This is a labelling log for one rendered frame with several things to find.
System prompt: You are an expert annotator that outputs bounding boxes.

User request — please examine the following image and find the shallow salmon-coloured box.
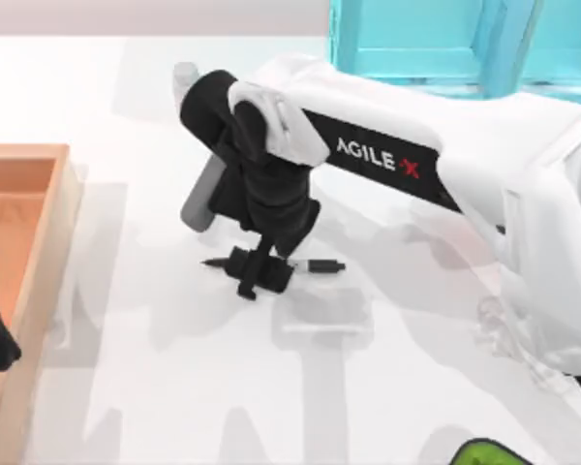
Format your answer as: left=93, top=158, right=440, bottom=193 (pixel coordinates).
left=0, top=142, right=86, bottom=465

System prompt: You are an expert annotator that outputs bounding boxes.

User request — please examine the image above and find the light blue rack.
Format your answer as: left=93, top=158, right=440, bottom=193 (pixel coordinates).
left=325, top=0, right=581, bottom=107

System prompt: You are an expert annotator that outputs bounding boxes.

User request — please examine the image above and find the green object with black rim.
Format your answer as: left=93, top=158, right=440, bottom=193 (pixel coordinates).
left=451, top=437, right=530, bottom=465

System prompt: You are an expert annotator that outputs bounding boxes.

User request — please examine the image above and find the black marker pen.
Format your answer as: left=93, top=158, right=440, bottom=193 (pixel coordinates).
left=199, top=245, right=347, bottom=278

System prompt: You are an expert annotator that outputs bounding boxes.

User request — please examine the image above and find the pale grey rounded box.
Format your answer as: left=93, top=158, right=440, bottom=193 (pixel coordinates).
left=180, top=157, right=228, bottom=234

